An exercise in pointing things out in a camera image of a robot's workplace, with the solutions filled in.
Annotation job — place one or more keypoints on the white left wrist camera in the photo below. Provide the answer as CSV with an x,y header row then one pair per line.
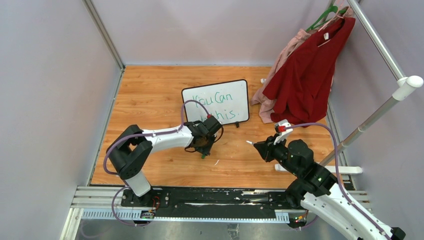
x,y
211,125

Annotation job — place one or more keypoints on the white whiteboard black frame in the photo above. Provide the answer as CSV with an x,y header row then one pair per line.
x,y
227,101

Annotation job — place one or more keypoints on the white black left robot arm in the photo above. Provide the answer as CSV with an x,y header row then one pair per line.
x,y
127,155

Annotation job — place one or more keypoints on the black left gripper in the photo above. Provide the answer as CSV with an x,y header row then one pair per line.
x,y
206,150

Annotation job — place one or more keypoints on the metal clothes rack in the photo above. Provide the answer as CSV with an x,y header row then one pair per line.
x,y
382,135

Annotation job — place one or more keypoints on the pink garment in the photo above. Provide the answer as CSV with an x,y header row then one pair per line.
x,y
266,105

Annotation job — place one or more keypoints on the red shirt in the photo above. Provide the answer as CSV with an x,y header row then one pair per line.
x,y
301,87

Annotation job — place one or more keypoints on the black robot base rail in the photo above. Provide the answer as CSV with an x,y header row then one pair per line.
x,y
200,204

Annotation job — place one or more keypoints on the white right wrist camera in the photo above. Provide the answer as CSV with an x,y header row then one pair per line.
x,y
283,130

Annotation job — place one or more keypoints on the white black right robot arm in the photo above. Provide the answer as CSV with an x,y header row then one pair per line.
x,y
317,189

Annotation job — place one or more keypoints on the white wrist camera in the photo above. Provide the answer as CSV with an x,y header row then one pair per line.
x,y
283,130
211,125

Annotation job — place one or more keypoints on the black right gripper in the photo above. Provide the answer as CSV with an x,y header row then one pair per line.
x,y
265,148

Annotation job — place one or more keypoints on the green clothes hanger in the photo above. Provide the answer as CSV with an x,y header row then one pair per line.
x,y
323,21

